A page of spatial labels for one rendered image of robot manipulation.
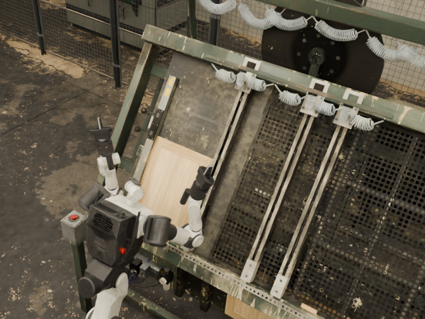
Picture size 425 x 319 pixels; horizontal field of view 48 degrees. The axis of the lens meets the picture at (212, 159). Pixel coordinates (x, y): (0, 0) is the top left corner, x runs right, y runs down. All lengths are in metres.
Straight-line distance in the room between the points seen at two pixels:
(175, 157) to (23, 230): 1.92
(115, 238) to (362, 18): 1.80
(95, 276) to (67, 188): 2.28
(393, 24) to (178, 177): 1.51
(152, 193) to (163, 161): 0.21
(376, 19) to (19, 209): 3.37
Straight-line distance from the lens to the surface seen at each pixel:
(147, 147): 3.07
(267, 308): 2.83
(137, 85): 3.16
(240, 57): 2.83
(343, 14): 2.96
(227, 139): 2.81
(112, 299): 2.84
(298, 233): 2.71
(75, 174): 4.98
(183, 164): 2.97
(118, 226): 2.41
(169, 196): 3.02
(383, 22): 2.91
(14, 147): 5.48
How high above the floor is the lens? 3.10
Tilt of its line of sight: 37 degrees down
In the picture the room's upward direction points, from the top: 5 degrees clockwise
